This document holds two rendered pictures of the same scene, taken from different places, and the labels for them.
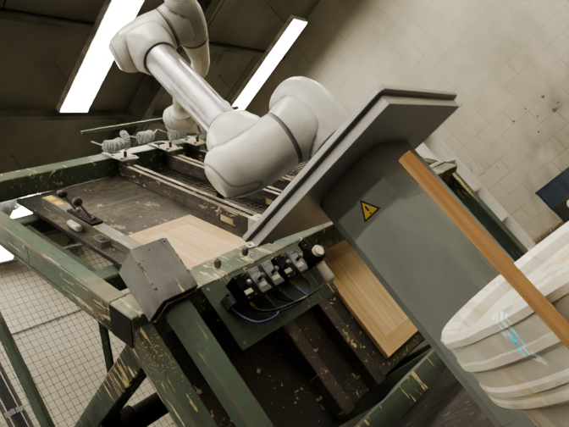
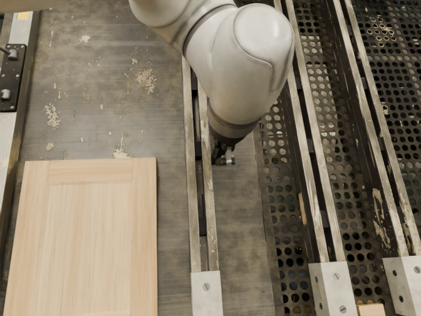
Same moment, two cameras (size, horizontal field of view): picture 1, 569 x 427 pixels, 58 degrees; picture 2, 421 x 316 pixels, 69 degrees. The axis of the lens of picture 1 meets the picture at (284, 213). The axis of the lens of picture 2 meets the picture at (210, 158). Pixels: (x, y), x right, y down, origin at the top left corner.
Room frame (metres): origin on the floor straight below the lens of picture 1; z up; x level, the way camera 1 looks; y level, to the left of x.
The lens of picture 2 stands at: (1.58, -0.26, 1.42)
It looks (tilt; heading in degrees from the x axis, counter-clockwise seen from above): 15 degrees down; 40
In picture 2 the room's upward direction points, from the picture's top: straight up
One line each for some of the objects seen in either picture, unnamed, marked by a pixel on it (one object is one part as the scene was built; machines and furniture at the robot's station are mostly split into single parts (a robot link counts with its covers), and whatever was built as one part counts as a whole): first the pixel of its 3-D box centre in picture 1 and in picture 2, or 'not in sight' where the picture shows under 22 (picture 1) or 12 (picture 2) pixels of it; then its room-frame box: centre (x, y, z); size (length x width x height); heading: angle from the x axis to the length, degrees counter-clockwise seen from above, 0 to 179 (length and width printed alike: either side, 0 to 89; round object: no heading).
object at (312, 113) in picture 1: (307, 116); not in sight; (1.27, -0.21, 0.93); 0.18 x 0.16 x 0.22; 103
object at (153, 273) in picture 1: (158, 280); not in sight; (1.33, 0.38, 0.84); 0.12 x 0.12 x 0.18; 47
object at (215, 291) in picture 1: (284, 279); not in sight; (1.70, 0.14, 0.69); 0.50 x 0.14 x 0.24; 137
